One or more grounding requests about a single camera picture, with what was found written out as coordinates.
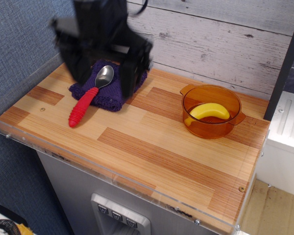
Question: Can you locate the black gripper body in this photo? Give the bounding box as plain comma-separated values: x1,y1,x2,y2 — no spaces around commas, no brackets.
50,11,153,70

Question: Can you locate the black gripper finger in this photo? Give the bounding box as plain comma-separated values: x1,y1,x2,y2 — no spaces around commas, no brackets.
60,47,92,85
120,55,149,97

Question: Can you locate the orange transparent plastic bowl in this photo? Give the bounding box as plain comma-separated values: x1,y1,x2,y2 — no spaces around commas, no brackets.
180,85,245,139

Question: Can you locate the yellow toy banana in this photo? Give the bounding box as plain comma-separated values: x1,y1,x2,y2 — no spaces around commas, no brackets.
184,103,230,126

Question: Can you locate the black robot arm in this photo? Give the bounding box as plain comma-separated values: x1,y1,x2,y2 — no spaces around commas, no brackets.
49,0,153,99

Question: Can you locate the purple folded cloth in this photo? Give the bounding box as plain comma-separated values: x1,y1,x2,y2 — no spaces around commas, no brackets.
68,58,148,113

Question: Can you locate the grey cabinet with button panel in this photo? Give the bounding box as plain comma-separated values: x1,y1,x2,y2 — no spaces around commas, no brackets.
38,152,213,235

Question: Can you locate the white ribbed appliance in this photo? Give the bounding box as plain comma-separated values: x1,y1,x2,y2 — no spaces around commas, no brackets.
268,91,294,153

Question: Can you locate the red handled metal spoon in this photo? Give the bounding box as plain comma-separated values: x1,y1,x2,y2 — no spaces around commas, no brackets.
69,65,114,127

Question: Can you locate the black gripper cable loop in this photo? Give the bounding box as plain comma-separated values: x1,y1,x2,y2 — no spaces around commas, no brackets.
128,0,149,17

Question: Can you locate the dark right vertical post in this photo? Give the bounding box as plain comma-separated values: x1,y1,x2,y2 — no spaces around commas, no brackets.
263,33,294,121

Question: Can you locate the black braided cable bundle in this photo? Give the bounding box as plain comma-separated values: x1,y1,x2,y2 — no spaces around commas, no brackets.
0,219,18,235

